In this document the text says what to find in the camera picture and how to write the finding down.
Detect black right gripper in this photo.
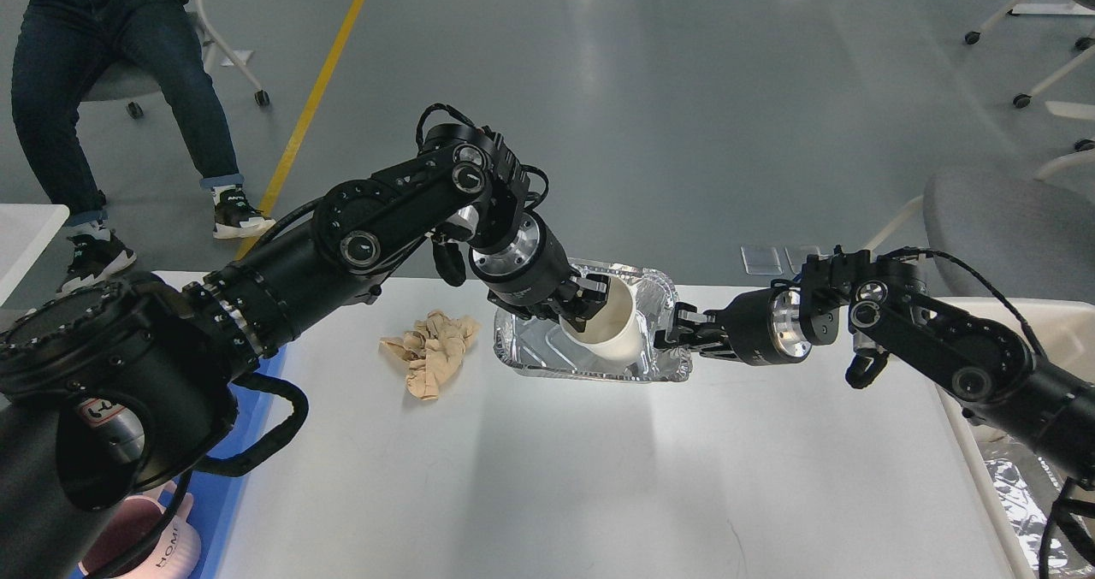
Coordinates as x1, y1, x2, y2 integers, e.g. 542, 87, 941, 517
654, 287, 840, 366

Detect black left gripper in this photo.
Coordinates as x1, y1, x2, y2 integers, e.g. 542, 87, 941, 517
469, 211, 611, 333

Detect white paper cup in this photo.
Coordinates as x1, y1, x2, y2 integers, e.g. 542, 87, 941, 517
560, 275, 644, 366

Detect aluminium foil tray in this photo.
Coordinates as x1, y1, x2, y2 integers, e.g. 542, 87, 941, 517
494, 258, 693, 383

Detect beige cloth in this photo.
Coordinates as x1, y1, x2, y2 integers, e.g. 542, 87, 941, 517
379, 310, 481, 401

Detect pink ribbed mug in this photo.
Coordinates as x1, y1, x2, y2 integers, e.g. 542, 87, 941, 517
78, 493, 201, 578

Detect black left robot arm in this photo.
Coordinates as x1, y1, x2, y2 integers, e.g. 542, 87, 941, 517
1, 103, 612, 578

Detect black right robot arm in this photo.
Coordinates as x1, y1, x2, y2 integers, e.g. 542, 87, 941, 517
654, 247, 1094, 578

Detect clear floor plate left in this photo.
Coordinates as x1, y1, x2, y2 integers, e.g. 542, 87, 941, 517
740, 245, 784, 276

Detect clear floor plate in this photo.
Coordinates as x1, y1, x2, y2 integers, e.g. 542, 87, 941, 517
784, 245, 822, 275
740, 245, 784, 276

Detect clear floor plate right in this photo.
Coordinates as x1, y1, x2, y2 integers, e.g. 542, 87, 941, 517
784, 245, 822, 275

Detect grey office chair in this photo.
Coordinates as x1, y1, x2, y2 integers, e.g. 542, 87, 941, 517
864, 167, 1095, 302

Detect white plastic bin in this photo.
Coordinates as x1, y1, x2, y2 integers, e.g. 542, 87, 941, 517
940, 298, 1094, 578

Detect foil tray in bin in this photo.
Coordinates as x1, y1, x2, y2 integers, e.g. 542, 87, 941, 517
983, 454, 1061, 572

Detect blue plastic tray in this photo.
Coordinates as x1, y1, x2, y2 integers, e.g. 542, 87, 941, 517
68, 340, 287, 579

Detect white paper scrap on floor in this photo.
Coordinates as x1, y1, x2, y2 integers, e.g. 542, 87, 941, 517
220, 50, 253, 68

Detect white chair legs with castors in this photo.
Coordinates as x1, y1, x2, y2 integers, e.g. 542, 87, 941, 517
963, 0, 1095, 178

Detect white chair under person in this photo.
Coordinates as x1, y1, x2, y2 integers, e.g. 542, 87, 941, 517
82, 0, 270, 120

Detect white side table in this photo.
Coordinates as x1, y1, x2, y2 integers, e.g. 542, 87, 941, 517
1, 204, 69, 304

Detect seated person in black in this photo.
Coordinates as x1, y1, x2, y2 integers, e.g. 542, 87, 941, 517
10, 0, 277, 296

